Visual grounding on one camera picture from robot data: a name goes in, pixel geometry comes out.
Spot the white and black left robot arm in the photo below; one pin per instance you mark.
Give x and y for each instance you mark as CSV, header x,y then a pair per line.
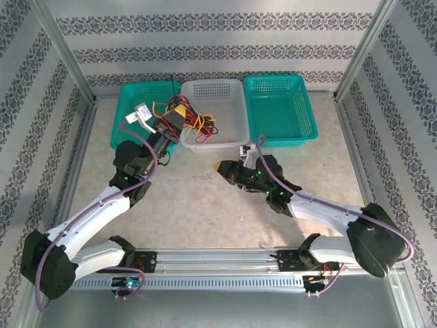
x,y
102,213

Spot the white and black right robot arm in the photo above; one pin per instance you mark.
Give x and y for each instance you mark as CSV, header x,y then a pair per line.
x,y
317,215

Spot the white plastic basket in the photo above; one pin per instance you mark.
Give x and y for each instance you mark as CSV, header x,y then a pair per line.
x,y
222,102

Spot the teal plastic basket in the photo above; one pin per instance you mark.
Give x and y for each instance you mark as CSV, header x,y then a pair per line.
x,y
280,109
128,94

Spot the small controller board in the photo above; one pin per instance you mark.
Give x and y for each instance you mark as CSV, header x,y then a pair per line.
x,y
314,279
128,283

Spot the grey metal front panel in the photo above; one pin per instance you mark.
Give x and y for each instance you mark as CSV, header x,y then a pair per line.
x,y
218,311

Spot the aluminium side rail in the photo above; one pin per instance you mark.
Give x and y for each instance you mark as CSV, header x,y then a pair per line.
x,y
80,153
358,153

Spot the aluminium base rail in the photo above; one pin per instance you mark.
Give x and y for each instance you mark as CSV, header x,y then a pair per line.
x,y
218,259

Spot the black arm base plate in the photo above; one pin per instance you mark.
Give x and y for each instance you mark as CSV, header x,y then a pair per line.
x,y
150,261
285,261

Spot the aluminium frame post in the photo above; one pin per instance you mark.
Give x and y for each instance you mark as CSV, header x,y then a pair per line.
x,y
62,44
366,44

